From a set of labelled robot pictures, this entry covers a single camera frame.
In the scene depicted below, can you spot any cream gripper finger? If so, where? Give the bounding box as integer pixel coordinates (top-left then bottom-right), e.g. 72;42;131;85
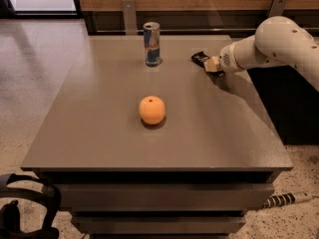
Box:
204;56;220;73

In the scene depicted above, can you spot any black chocolate bar wrapper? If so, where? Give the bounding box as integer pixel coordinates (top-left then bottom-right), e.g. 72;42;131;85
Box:
191;51;223;76

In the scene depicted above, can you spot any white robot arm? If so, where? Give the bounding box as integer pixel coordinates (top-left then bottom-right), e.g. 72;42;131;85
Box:
203;16;319;91

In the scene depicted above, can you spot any silver blue energy drink can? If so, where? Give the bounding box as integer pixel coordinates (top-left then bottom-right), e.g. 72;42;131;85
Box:
144;22;160;67

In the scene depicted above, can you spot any orange fruit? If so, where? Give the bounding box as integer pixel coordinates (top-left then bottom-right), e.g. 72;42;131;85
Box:
139;96;165;125

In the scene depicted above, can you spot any grey drawer cabinet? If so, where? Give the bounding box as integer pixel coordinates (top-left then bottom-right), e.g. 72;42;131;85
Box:
22;36;292;239

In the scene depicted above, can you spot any black headset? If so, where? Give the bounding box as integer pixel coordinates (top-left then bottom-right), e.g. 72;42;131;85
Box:
0;173;61;239

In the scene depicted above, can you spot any right metal bracket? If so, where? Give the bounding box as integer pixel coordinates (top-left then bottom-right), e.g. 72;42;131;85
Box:
267;0;288;17

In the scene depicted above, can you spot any metal bracket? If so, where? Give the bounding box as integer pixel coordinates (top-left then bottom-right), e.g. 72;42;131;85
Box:
267;0;288;17
122;0;138;36

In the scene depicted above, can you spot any left metal bracket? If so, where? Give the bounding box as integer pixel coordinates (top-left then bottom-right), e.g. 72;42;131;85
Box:
122;0;138;36

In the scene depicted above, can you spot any black white striped cable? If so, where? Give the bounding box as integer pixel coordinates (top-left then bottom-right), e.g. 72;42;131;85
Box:
263;192;314;210

